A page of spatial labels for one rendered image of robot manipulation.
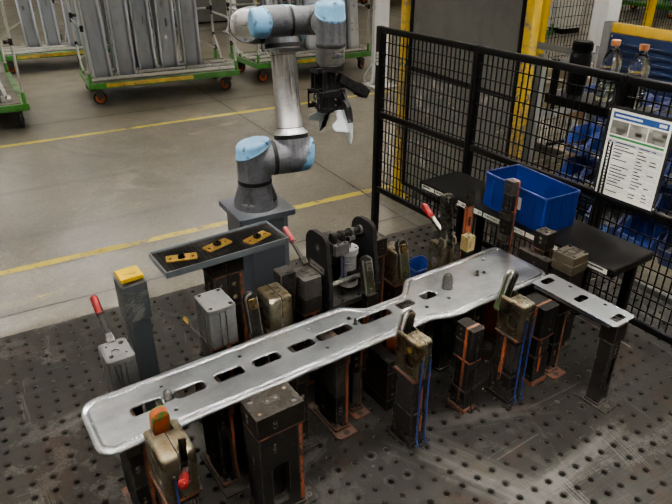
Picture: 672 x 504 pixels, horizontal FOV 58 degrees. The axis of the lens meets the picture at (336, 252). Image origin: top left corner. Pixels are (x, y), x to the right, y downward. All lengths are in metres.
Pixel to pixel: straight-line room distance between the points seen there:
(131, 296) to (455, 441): 0.96
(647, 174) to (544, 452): 0.93
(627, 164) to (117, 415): 1.68
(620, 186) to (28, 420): 1.97
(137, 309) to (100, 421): 0.35
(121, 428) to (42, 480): 0.44
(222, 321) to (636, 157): 1.38
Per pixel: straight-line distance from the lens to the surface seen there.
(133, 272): 1.68
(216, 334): 1.60
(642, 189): 2.19
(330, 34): 1.61
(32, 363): 2.25
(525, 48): 3.74
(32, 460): 1.90
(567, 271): 2.03
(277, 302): 1.65
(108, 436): 1.44
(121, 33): 8.37
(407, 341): 1.56
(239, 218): 2.06
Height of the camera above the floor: 1.96
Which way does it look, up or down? 28 degrees down
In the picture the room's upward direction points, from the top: straight up
